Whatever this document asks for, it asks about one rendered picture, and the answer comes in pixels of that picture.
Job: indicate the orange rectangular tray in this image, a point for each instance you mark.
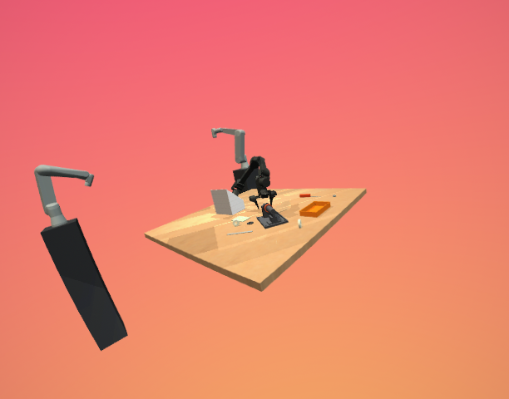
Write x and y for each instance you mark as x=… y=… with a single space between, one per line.
x=315 y=209

